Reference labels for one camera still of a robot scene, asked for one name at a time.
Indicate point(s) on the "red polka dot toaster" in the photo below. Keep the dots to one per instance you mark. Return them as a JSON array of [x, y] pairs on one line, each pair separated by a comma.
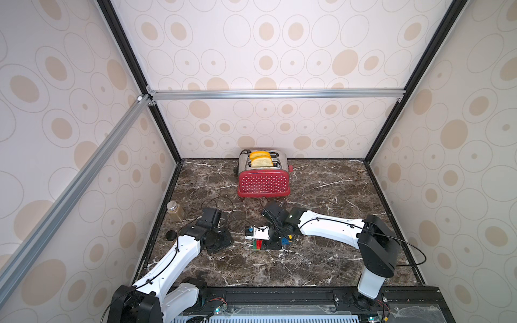
[[263, 182]]

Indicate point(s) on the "yellow toast slice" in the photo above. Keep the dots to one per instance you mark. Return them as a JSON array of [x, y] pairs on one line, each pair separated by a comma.
[[259, 154], [262, 162]]

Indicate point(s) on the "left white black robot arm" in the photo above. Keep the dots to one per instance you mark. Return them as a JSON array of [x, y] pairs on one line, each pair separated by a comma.
[[165, 270]]

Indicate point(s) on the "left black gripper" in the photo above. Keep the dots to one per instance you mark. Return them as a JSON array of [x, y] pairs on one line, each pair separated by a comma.
[[227, 239]]

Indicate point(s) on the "horizontal aluminium back rail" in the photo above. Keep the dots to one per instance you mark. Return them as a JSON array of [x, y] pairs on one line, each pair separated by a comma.
[[157, 95]]

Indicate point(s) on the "diagonal aluminium left rail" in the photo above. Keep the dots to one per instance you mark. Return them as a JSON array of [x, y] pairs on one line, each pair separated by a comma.
[[38, 239]]

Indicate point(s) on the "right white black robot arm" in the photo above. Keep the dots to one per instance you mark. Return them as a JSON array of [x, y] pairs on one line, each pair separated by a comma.
[[378, 245]]

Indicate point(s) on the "small brown liquid bottle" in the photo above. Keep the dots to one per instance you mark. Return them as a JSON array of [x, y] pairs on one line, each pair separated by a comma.
[[175, 212]]

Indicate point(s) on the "black corner post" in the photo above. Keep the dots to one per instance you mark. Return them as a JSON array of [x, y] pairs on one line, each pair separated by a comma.
[[437, 40], [108, 11]]

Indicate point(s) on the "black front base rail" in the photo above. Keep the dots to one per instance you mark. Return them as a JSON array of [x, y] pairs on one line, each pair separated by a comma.
[[319, 304]]

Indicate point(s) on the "right black corner post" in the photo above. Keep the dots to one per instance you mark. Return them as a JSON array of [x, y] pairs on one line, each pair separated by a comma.
[[437, 40]]

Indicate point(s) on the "front yellow toast slice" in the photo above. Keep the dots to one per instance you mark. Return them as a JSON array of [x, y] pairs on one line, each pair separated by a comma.
[[262, 162]]

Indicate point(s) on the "left black corner post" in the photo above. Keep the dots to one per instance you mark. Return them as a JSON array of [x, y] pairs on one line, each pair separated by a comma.
[[108, 11]]

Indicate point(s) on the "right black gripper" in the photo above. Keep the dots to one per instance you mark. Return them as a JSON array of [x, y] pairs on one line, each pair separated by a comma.
[[274, 236]]

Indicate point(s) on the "back yellow toast slice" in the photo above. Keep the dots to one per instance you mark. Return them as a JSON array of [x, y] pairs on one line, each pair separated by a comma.
[[259, 154]]

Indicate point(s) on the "blue lego brick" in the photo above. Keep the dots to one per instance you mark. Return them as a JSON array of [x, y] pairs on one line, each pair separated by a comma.
[[285, 241]]

